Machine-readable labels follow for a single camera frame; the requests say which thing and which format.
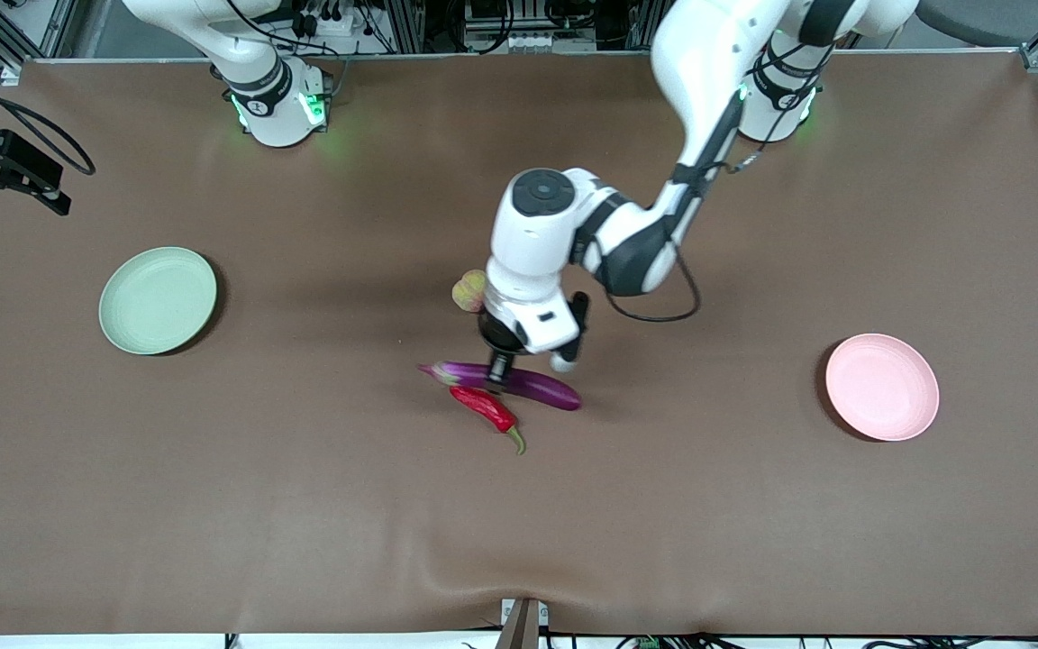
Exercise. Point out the purple eggplant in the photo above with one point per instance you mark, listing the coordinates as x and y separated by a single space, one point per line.
546 389

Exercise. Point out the peach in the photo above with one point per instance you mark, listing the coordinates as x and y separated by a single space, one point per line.
468 293

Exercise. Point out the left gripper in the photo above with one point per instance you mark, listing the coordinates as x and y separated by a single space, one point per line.
498 342

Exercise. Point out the pale green round plate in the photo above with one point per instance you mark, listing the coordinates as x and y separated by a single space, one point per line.
157 300

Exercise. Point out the white power strip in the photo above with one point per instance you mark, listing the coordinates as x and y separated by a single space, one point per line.
330 20

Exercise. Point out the brown table cloth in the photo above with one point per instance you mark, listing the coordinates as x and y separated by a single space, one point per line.
213 496

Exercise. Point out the red chili pepper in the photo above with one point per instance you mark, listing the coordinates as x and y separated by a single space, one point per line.
483 407

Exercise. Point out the white terminal block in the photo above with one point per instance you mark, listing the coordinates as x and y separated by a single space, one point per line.
535 41

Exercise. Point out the grey rounded object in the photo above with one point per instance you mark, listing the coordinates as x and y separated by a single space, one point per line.
978 18

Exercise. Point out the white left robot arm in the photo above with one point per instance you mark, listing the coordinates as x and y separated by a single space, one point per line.
708 54

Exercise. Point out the metal table edge bracket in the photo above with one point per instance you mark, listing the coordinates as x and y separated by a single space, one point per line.
523 624

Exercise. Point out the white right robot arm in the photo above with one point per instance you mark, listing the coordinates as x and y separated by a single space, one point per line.
276 117

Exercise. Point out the pink round plate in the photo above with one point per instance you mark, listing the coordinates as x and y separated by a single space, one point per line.
882 388

